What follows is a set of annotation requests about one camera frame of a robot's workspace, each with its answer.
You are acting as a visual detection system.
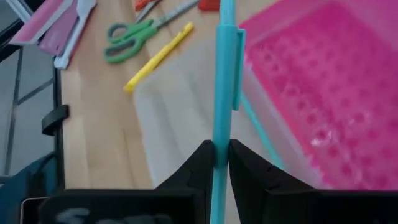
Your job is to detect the black table clamp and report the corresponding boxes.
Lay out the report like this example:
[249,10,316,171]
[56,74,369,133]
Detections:
[41,105,70,137]

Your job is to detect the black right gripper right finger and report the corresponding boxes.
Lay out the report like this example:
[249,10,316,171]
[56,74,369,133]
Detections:
[229,139,315,192]

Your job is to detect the teal pen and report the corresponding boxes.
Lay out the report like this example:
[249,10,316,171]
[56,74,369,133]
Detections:
[210,0,246,224]

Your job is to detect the red item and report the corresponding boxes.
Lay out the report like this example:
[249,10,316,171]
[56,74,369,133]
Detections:
[198,0,221,12]

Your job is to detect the green handled scissors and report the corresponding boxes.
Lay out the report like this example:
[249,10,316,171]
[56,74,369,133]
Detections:
[104,0,200,65]

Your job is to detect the translucent plastic storage box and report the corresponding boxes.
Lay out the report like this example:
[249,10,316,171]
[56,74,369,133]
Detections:
[133,0,398,191]

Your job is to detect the yellow pen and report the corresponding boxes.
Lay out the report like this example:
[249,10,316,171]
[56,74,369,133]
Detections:
[123,21,195,93]

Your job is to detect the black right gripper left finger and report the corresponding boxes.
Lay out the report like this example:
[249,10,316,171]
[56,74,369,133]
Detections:
[154,139,216,191]

